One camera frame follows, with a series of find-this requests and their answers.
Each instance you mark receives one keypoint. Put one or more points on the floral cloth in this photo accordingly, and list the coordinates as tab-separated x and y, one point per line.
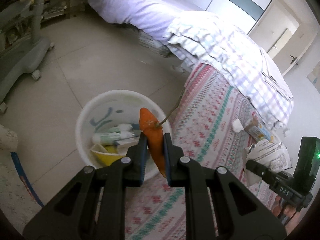
12	185

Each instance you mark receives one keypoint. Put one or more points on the wall poster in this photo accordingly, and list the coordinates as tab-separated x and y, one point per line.
315	78

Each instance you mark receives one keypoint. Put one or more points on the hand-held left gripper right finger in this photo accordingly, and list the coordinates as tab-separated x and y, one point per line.
167	157

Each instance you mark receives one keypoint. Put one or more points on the patterned bedsheet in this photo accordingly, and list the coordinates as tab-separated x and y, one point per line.
212	120

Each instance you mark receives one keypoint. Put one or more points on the person's right hand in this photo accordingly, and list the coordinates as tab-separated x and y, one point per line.
287	208

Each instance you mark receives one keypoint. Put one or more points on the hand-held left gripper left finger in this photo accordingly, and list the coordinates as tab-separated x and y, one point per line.
143	157

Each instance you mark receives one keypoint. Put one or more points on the folded newspaper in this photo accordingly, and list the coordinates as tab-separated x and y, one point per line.
275	83

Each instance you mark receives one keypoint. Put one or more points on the white door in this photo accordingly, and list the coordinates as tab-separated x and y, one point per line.
305	45

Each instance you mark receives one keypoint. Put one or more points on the stack of papers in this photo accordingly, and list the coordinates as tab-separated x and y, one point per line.
155	43

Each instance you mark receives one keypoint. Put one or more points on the white blue yellow carton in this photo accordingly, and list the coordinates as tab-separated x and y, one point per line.
257	131

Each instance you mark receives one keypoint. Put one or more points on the purple bed sheet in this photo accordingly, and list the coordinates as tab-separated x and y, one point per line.
140	10

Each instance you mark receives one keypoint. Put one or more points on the yellow padded envelope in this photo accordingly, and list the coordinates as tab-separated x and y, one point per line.
107	157

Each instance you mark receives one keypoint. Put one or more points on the blue white leaflet packet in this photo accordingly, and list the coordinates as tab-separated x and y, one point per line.
272	155

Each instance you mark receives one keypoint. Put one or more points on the blue strip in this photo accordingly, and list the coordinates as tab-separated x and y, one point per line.
23	177

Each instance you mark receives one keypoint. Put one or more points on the checked quilt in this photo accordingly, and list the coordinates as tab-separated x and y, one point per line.
225	55

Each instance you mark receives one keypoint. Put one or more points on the orange carrot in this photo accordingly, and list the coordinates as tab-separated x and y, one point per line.
155	140

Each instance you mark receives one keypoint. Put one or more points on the grey rolling stand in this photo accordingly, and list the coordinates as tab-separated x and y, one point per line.
20	60

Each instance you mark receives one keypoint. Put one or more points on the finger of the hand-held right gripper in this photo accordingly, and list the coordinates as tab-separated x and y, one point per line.
260	172

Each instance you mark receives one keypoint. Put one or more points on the white teal wardrobe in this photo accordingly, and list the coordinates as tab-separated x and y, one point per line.
225	0

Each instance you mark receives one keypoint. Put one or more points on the white plastic bin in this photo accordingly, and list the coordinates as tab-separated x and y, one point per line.
85	130

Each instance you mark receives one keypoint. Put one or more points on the wooden nightstand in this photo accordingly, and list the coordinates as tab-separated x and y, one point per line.
57	7

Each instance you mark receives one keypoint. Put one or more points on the white crumpled tissue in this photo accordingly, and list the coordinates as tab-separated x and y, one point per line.
237	125

